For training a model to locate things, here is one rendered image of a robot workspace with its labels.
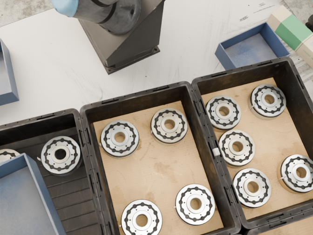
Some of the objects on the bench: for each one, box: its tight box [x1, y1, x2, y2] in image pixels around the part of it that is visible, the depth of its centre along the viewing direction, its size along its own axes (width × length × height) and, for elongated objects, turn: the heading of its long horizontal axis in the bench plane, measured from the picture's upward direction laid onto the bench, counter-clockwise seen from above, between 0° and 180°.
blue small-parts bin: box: [215, 21, 291, 70], centre depth 114 cm, size 20×15×7 cm
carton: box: [266, 5, 313, 69], centre depth 118 cm, size 24×6×6 cm, turn 38°
